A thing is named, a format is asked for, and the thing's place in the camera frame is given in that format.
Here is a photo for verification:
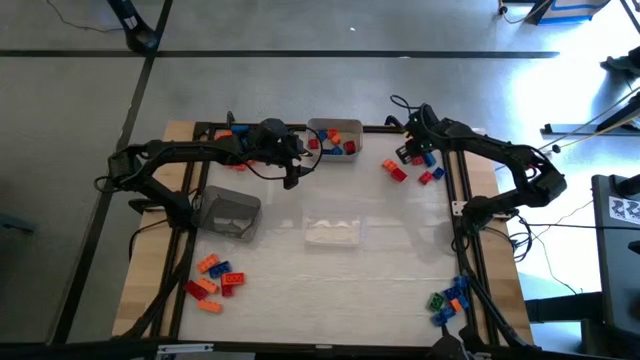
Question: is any black side table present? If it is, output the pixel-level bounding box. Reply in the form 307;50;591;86
591;172;640;360

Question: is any grey plastic bin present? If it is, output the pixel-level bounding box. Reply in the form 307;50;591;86
191;184;263;243

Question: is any person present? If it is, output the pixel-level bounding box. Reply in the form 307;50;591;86
599;53;640;77

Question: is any white marker sheet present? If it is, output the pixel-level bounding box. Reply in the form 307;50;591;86
608;194;640;225

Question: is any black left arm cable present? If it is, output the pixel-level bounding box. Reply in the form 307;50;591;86
127;217;171;262

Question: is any black stand base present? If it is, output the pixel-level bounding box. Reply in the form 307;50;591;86
106;0;162;54

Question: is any black desk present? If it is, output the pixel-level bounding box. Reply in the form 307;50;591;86
539;87;640;137

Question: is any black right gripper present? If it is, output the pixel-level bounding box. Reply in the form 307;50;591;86
394;110;439;167

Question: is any thin black floor cable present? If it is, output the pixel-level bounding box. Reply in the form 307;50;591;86
46;0;124;34
519;199;596;296

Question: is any white plastic bin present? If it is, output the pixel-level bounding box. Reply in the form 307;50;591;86
305;117;365;164

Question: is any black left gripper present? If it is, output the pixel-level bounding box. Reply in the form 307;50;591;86
267;130;307;191

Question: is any red long block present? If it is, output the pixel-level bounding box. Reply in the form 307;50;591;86
183;280;210;302

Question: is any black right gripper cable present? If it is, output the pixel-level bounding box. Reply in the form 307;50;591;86
388;93;426;124

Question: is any silver label plate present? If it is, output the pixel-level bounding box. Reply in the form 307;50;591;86
156;343;215;356

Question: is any yellow floor cable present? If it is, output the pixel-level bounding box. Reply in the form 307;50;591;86
549;94;640;154

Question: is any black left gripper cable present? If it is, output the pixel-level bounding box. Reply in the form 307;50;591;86
244;127;325;181

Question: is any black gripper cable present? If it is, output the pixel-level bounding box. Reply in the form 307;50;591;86
388;93;426;124
244;127;325;181

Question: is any black aluminium table frame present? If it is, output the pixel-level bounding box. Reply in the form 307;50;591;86
149;119;506;351

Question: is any black cable bundle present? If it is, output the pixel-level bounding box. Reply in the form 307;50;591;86
452;214;534;264

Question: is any clear plastic bin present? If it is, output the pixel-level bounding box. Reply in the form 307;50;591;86
302;208;363;249

